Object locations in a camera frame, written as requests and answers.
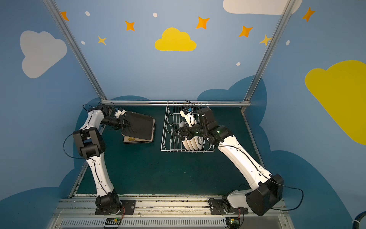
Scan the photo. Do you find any white round plate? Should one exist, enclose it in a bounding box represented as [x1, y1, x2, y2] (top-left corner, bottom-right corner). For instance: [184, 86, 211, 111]
[196, 137, 205, 150]
[185, 137, 194, 150]
[180, 121, 191, 150]
[190, 136, 201, 150]

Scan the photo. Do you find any square floral plate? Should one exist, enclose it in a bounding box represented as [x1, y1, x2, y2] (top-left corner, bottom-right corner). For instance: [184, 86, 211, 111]
[124, 136, 154, 141]
[124, 141, 153, 144]
[122, 111, 155, 139]

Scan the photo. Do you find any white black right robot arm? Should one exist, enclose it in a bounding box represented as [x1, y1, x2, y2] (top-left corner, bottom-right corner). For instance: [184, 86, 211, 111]
[174, 107, 284, 216]

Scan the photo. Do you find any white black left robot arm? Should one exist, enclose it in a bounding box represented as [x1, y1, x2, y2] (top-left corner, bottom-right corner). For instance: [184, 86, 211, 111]
[72, 104, 125, 217]

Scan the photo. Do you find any left small circuit board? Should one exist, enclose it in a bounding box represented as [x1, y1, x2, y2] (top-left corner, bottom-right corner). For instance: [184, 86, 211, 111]
[104, 218, 121, 229]

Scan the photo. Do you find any small circuit board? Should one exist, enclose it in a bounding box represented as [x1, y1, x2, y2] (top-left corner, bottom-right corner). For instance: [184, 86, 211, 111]
[104, 218, 121, 229]
[225, 218, 240, 229]

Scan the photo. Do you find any right small circuit board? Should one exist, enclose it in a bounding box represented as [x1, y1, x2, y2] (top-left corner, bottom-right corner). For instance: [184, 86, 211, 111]
[225, 218, 240, 229]

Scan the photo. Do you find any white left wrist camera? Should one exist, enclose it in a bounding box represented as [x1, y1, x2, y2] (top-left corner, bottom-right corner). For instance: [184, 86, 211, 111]
[114, 108, 126, 118]

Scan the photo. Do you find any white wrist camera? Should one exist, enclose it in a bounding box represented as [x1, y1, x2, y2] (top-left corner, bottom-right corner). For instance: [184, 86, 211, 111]
[180, 107, 196, 127]
[114, 108, 126, 118]

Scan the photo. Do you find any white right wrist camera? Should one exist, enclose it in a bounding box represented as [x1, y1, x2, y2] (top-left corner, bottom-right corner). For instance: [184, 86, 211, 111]
[180, 107, 196, 127]

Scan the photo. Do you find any white wire dish rack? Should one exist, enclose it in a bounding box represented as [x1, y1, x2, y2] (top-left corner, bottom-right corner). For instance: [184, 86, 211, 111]
[161, 103, 215, 153]

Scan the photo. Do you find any aluminium frame back bar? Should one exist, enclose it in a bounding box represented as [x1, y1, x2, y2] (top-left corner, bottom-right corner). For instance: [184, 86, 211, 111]
[101, 100, 251, 107]

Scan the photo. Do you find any aluminium frame left post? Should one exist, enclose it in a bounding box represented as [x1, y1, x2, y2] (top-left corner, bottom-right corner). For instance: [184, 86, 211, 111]
[43, 0, 115, 106]

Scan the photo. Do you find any aluminium frame post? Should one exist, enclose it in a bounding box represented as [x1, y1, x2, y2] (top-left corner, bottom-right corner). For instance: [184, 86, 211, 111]
[43, 0, 115, 106]
[241, 0, 296, 115]

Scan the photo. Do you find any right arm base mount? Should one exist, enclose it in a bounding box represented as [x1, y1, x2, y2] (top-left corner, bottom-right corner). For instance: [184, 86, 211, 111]
[208, 192, 249, 215]

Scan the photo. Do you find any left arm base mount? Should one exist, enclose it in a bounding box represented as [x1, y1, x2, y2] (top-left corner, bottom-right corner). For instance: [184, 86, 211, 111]
[95, 199, 136, 216]

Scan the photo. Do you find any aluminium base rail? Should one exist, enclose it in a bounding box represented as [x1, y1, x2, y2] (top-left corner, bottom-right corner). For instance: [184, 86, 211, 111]
[48, 194, 294, 229]

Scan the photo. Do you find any aluminium frame right post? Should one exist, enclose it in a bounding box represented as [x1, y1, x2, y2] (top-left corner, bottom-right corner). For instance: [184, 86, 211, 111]
[241, 0, 296, 115]

